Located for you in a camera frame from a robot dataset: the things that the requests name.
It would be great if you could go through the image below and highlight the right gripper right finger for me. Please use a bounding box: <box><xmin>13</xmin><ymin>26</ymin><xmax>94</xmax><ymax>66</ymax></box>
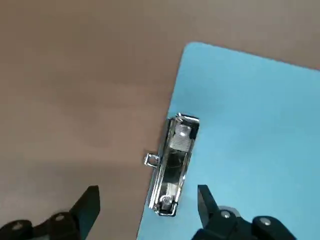
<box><xmin>191</xmin><ymin>184</ymin><xmax>298</xmax><ymax>240</ymax></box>

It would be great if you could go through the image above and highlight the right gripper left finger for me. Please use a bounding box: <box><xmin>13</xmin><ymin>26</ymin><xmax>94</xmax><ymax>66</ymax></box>
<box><xmin>0</xmin><ymin>185</ymin><xmax>101</xmax><ymax>240</ymax></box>

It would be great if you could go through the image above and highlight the blue A4 clipboard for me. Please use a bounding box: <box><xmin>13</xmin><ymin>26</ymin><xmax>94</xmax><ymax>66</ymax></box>
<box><xmin>136</xmin><ymin>41</ymin><xmax>320</xmax><ymax>240</ymax></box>

